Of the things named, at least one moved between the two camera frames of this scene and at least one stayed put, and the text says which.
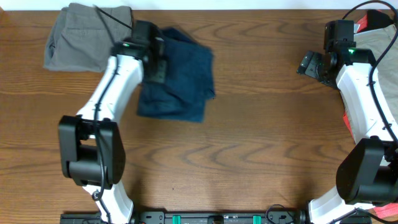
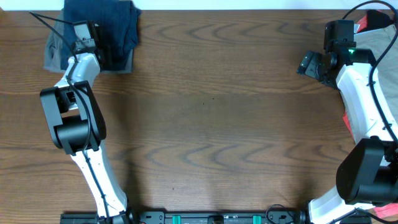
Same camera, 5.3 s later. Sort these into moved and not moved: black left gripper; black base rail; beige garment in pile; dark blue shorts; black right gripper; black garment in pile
Moved: dark blue shorts; black left gripper
Not moved: black garment in pile; black right gripper; beige garment in pile; black base rail
